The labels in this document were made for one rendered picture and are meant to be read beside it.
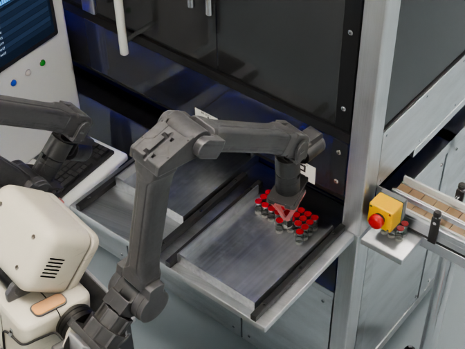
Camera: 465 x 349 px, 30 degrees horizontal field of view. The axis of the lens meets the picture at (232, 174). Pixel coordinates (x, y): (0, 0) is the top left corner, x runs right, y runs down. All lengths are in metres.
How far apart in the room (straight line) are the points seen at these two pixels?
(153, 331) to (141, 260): 1.62
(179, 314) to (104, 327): 1.59
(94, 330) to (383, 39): 0.88
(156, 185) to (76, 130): 0.51
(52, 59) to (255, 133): 1.11
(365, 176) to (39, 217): 0.87
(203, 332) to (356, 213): 1.12
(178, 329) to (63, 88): 1.04
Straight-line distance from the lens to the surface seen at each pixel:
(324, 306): 2.69
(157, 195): 1.57
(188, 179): 2.53
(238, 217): 2.42
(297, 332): 2.88
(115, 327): 1.76
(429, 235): 2.38
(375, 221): 2.25
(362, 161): 2.21
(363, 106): 2.10
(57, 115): 1.94
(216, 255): 2.32
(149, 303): 1.74
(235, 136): 1.66
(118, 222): 2.43
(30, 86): 2.66
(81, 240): 1.77
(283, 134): 1.80
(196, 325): 3.29
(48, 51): 2.67
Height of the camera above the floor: 2.60
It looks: 43 degrees down
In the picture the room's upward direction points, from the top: 1 degrees counter-clockwise
